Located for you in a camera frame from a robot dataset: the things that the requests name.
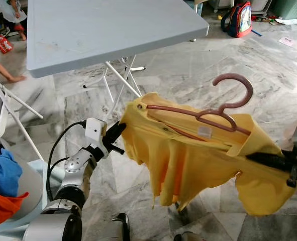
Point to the person's bare leg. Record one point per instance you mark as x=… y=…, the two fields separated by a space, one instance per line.
x=2 y=68

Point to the red and blue backpack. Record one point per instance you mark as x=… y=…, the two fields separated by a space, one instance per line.
x=238 y=20

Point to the yellow shirt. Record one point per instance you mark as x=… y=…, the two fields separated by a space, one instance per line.
x=188 y=165

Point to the child in white shirt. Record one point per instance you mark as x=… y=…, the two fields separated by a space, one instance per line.
x=10 y=10

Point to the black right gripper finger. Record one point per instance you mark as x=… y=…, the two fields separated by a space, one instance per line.
x=269 y=160

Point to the robot left leg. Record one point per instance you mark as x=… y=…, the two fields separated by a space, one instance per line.
x=113 y=231

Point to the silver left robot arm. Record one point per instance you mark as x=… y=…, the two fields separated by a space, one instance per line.
x=73 y=170

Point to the pink paper slip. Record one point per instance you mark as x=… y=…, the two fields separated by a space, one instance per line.
x=286 y=41

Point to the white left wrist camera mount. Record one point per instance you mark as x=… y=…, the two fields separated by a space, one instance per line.
x=94 y=130

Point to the green plastic bin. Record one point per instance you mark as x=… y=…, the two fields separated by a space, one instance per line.
x=291 y=7

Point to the grey folding table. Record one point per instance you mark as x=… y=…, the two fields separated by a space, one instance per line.
x=113 y=30

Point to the red snack box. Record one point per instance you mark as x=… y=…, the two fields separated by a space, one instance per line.
x=2 y=45

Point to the robot leg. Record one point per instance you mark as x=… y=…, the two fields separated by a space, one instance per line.
x=188 y=237
x=113 y=231

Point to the robot right leg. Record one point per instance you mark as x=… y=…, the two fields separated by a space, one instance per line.
x=188 y=237

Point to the white paper sheet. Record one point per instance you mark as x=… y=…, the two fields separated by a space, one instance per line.
x=289 y=21

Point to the reddish brown plastic hanger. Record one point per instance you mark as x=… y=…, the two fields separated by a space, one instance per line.
x=233 y=76

